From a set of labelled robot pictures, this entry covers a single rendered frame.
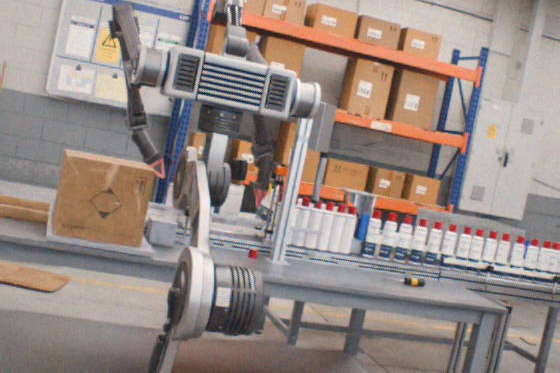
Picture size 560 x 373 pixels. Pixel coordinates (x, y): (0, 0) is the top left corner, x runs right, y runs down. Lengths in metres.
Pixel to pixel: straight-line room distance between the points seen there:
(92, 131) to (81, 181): 4.78
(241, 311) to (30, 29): 5.67
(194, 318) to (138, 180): 0.84
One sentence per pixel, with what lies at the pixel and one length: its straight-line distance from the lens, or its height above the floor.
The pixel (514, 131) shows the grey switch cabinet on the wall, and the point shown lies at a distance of 8.46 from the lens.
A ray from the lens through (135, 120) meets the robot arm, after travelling 3.03.
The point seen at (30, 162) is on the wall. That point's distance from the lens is 7.43.
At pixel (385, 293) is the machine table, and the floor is 0.83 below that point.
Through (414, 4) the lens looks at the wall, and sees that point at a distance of 8.30.
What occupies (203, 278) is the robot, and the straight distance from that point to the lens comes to 1.93.
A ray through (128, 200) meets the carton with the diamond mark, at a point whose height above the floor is 1.00.
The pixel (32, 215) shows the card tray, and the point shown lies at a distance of 2.96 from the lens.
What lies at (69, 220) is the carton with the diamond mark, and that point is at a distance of 2.66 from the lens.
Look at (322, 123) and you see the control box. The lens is 3.03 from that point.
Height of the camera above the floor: 1.35
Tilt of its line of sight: 3 degrees down
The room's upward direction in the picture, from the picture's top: 12 degrees clockwise
